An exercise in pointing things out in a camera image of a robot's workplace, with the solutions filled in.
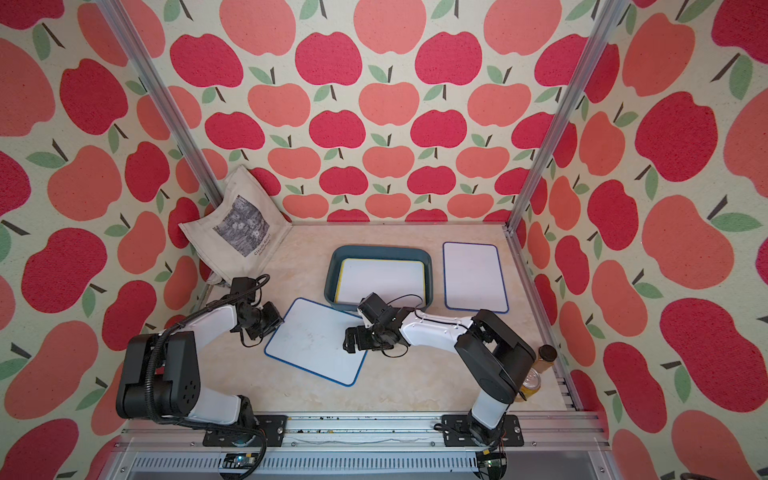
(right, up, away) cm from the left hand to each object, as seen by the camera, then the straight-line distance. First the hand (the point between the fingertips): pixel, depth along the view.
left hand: (283, 325), depth 92 cm
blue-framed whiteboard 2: (+64, +14, +14) cm, 67 cm away
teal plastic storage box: (+28, +23, +15) cm, 39 cm away
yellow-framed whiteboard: (+38, +12, +10) cm, 41 cm away
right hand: (+23, -6, -6) cm, 25 cm away
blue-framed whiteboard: (+9, -4, -1) cm, 10 cm away
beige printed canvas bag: (-20, +27, +12) cm, 36 cm away
